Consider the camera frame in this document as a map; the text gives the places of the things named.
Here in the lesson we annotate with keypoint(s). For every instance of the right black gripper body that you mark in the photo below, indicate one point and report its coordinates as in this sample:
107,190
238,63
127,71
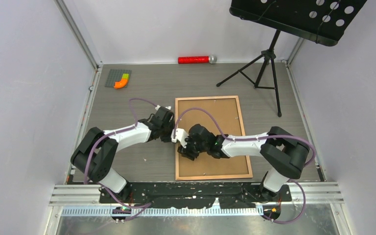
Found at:
193,149

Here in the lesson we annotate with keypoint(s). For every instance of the red toy microphone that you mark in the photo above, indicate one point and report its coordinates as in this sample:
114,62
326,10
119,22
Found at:
211,59

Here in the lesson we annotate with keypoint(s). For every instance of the black music stand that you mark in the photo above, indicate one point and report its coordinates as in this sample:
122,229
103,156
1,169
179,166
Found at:
320,21

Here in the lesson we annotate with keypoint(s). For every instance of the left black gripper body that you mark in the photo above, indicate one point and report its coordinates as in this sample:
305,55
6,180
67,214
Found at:
165,136

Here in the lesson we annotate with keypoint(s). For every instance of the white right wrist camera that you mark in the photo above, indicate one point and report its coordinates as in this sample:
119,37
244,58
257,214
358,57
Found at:
179,135

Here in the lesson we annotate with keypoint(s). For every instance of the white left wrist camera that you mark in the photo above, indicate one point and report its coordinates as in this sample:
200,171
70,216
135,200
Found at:
158,107

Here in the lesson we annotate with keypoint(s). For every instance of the orange curved toy block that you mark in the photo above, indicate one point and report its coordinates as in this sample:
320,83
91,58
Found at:
122,83

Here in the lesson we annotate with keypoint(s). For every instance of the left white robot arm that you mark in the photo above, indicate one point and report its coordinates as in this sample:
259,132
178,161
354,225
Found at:
95,153

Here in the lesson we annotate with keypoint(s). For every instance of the grey building baseplate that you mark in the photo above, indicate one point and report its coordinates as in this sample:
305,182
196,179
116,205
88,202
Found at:
115,75

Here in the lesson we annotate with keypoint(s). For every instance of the aluminium front rail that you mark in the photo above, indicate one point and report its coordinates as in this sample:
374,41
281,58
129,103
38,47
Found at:
79,200

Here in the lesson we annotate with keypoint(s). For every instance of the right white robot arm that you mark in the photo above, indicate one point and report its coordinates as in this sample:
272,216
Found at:
287,154

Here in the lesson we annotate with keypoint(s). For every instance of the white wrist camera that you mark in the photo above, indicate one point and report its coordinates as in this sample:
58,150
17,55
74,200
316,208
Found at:
158,107
179,135

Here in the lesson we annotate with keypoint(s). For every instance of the blue wooden picture frame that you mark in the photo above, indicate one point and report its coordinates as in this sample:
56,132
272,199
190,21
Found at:
207,118

